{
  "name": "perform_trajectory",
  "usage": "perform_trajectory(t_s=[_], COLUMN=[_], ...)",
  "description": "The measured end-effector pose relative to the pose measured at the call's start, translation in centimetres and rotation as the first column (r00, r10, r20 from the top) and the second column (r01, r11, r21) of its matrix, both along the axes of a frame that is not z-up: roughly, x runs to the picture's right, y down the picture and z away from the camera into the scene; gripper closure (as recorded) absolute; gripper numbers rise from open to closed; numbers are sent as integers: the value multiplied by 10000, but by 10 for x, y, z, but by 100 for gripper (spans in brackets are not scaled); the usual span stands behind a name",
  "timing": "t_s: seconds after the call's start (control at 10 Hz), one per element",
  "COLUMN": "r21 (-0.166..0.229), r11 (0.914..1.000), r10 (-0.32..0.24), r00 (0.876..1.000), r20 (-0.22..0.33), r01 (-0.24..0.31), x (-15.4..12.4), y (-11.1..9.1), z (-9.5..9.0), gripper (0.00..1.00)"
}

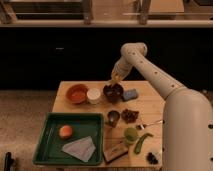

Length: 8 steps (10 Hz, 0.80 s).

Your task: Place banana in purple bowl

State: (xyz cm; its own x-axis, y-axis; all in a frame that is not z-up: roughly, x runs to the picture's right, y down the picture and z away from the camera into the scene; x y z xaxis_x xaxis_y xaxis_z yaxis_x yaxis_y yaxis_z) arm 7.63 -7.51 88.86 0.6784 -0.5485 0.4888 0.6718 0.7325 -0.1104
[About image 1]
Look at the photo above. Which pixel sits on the white cup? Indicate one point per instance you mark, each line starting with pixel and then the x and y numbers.
pixel 93 95

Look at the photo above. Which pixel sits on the orange bowl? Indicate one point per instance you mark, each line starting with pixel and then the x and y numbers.
pixel 77 93

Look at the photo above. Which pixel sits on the dark purple bowl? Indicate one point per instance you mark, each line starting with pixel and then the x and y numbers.
pixel 113 93

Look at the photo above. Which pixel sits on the orange fruit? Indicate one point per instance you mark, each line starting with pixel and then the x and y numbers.
pixel 65 132

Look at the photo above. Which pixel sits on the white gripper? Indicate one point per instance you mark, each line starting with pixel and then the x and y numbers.
pixel 118 73

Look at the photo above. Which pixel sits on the grey folded cloth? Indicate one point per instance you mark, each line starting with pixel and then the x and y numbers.
pixel 81 149

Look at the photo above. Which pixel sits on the green tray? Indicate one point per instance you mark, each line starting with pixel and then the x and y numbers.
pixel 49 147

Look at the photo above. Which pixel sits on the black object at floor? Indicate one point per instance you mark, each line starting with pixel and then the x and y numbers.
pixel 8 161

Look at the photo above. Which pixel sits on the dark grape bunch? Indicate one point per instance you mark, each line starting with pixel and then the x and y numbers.
pixel 152 159

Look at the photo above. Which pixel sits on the blue sponge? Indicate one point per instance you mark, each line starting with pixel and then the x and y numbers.
pixel 130 94

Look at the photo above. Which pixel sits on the metal spoon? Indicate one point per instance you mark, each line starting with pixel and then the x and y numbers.
pixel 143 126

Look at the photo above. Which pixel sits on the dark brown dried bunch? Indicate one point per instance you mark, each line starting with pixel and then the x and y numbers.
pixel 129 116

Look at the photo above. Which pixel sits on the small dark metal cup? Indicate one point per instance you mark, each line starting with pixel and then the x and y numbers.
pixel 113 117

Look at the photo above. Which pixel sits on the green cup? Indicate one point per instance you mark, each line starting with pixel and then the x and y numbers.
pixel 130 135

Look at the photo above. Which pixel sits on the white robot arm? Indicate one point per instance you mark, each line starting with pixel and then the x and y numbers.
pixel 187 129

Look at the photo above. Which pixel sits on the brown wooden block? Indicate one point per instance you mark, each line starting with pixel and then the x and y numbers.
pixel 115 152

